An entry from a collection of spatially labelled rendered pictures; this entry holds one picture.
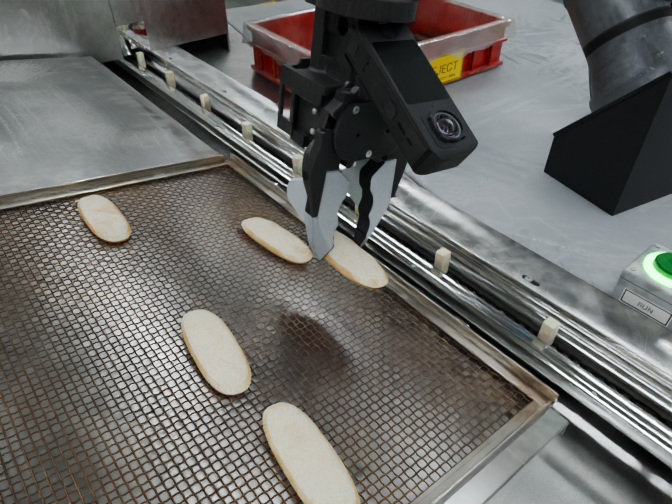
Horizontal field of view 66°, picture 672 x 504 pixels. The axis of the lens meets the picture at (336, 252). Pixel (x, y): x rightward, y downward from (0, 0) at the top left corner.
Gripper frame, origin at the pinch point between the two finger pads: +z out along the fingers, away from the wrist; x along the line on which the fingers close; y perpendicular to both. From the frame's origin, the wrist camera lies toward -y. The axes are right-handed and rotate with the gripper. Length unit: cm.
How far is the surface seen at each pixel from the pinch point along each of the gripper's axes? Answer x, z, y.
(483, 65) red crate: -71, 0, 44
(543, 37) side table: -101, -4, 50
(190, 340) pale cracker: 14.4, 5.3, 0.4
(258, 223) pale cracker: 1.0, 5.1, 13.4
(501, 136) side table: -52, 5, 22
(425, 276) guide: -12.5, 7.8, 0.0
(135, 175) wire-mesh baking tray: 8.8, 5.5, 29.7
